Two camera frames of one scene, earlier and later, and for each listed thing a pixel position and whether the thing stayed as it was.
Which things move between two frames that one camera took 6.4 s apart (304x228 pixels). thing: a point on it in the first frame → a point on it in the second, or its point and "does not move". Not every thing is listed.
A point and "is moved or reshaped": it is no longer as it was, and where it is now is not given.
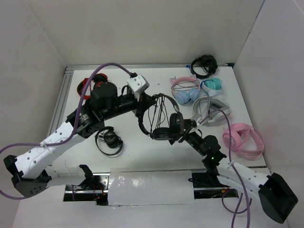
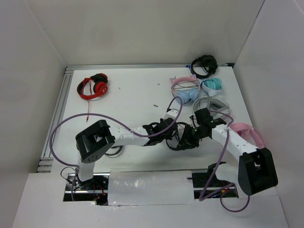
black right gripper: x=188 y=126 → x=193 y=127
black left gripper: x=144 y=101 → x=169 y=136
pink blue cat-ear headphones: x=185 y=89 does not move
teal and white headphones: x=213 y=86 does not move
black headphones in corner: x=209 y=64 does not move
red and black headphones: x=98 y=78 does not move
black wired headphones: x=161 y=118 is moved or reshaped
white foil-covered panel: x=147 y=187 does not move
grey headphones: x=208 y=110 does not move
